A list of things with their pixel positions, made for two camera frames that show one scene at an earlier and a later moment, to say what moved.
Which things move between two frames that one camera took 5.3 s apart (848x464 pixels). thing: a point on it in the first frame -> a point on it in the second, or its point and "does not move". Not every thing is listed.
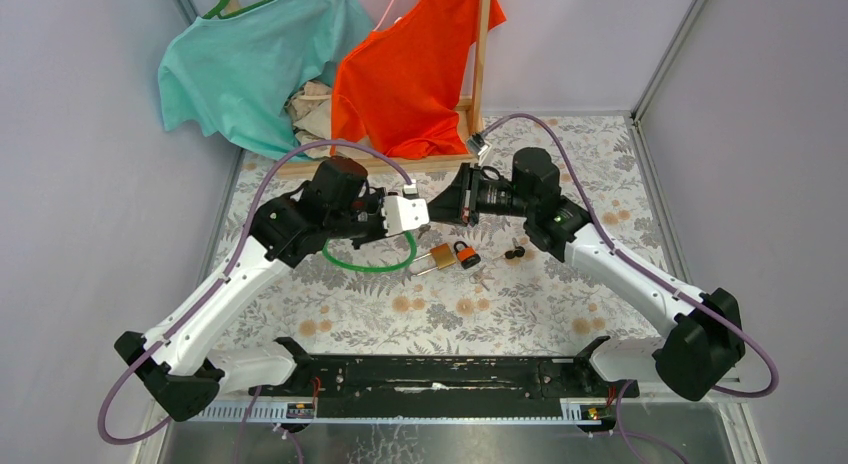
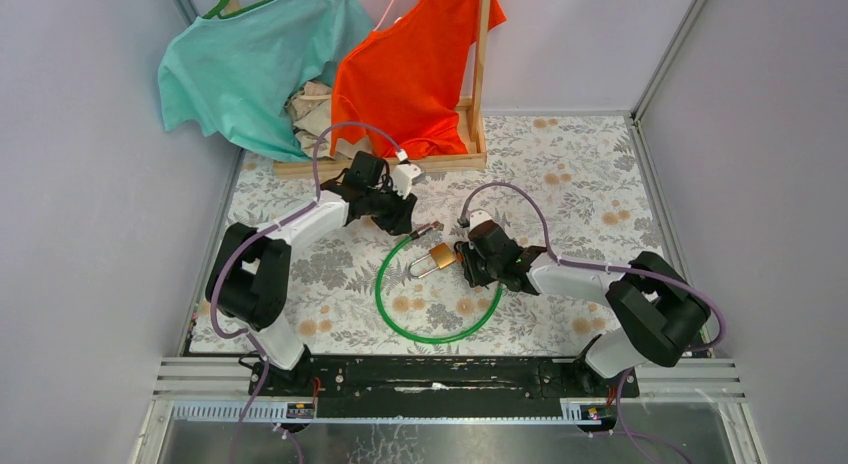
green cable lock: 373,268 -> 435,226
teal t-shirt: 234,76 does not move
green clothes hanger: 216,11 does not move
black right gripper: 458,202 -> 467,254
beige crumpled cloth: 310,109 does not move
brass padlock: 443,257 does not move
